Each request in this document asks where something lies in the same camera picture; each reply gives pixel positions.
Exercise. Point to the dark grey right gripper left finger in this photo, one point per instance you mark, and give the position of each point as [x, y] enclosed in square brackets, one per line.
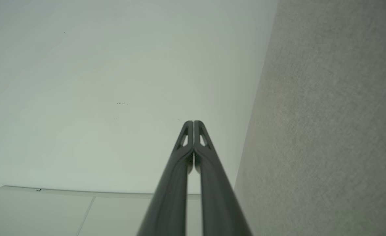
[170, 196]

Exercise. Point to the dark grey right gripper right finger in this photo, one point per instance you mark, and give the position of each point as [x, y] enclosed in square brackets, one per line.
[219, 196]

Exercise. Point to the grey fabric sofa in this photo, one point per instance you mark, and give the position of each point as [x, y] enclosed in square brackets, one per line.
[327, 131]

